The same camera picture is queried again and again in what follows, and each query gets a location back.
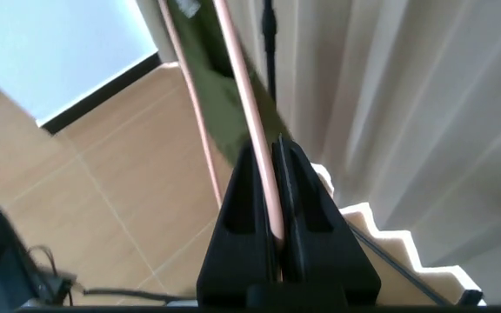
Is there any pink clothes hanger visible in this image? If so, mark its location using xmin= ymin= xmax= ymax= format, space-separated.
xmin=157 ymin=0 xmax=286 ymax=244

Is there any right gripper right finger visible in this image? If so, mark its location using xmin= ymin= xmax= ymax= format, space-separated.
xmin=271 ymin=135 xmax=382 ymax=305

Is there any black clothes rack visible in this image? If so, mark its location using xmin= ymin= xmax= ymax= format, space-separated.
xmin=261 ymin=0 xmax=484 ymax=306

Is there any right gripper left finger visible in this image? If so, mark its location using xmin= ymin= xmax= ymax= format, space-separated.
xmin=196 ymin=144 xmax=278 ymax=306

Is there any green shirt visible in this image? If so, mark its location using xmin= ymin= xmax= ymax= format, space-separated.
xmin=165 ymin=0 xmax=294 ymax=165

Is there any black cable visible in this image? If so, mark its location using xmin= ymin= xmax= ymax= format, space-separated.
xmin=80 ymin=286 xmax=198 ymax=303

